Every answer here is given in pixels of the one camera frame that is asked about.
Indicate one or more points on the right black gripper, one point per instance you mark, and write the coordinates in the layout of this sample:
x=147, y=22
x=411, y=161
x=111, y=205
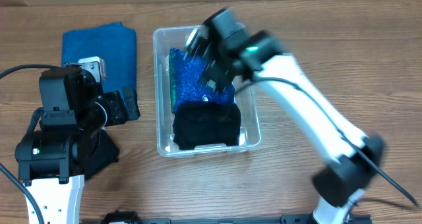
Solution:
x=209, y=86

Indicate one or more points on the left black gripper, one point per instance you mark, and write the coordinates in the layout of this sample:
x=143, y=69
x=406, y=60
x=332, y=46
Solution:
x=119, y=114

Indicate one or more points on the sparkly blue green fabric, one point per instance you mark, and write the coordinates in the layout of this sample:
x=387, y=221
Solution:
x=184, y=75

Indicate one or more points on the black cloth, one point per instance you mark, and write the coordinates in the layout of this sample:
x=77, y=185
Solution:
x=105, y=153
x=199, y=123
x=218, y=73

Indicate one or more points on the blue denim cloth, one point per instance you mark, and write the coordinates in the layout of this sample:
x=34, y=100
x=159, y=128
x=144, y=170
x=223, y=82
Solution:
x=114, y=43

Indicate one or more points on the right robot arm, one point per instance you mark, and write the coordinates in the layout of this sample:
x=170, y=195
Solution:
x=351, y=157

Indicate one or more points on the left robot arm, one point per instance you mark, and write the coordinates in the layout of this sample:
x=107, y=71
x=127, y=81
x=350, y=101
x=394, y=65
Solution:
x=66, y=143

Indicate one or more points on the clear plastic storage bin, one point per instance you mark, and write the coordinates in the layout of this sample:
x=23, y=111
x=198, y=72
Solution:
x=165, y=39

